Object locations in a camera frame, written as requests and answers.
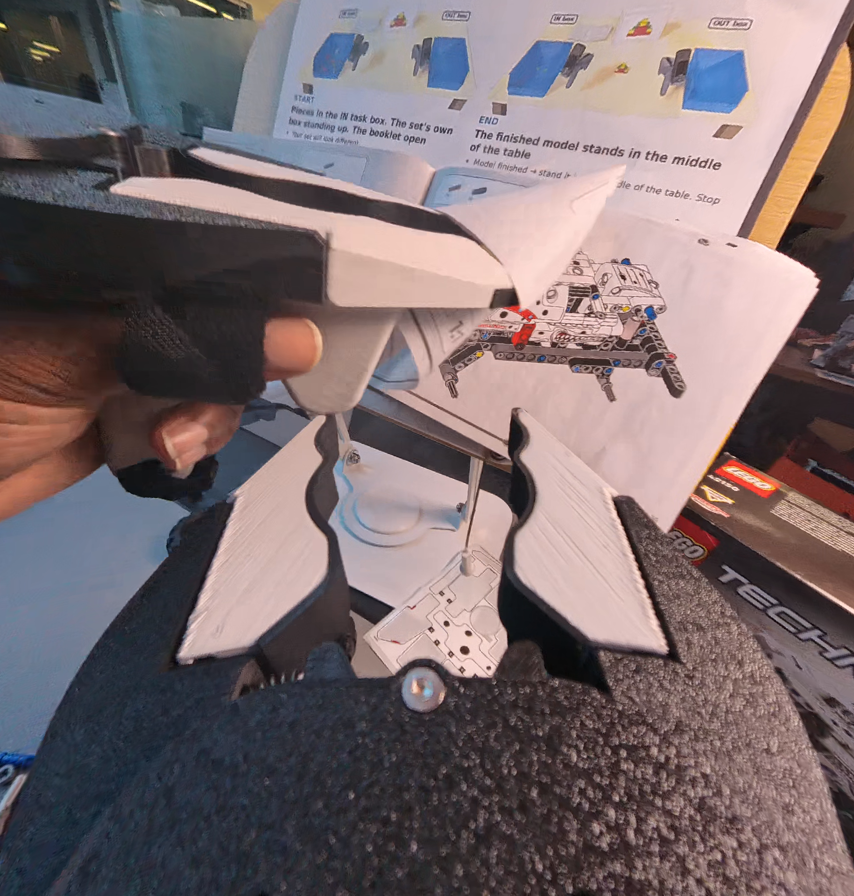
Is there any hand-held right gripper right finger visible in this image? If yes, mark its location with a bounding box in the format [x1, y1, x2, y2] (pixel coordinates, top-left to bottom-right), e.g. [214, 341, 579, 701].
[497, 409, 673, 659]

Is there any person's left hand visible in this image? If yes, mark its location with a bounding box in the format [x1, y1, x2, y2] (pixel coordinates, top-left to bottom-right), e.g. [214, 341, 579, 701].
[0, 278, 325, 530]

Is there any white sticker sheet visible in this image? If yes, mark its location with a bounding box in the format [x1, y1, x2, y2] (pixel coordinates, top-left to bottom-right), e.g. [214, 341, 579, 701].
[364, 549, 512, 680]

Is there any white book stand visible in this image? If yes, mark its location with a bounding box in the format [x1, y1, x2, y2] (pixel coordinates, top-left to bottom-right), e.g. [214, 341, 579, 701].
[315, 385, 519, 582]

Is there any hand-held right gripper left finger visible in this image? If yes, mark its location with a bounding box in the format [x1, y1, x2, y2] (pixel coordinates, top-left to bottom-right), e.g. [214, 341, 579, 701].
[175, 413, 355, 666]

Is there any instruction booklet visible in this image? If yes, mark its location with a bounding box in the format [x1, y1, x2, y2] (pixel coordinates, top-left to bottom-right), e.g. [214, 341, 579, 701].
[357, 161, 820, 533]

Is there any grey desk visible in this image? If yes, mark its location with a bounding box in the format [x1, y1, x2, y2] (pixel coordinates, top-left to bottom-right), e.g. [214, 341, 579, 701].
[0, 406, 302, 896]

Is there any printed instruction sheet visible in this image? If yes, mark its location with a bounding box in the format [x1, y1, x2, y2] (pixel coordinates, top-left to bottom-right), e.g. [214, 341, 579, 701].
[273, 0, 854, 236]

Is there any toy truck set box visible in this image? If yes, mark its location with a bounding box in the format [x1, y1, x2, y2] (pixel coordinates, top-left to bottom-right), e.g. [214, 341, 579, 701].
[670, 451, 854, 876]

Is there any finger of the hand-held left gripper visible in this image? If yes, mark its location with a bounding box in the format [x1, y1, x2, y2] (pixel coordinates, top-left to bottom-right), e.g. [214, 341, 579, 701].
[175, 129, 449, 211]
[109, 175, 523, 312]

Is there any cluttered wooden workbench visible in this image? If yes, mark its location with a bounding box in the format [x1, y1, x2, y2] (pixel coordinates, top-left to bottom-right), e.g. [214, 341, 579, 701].
[763, 224, 854, 421]

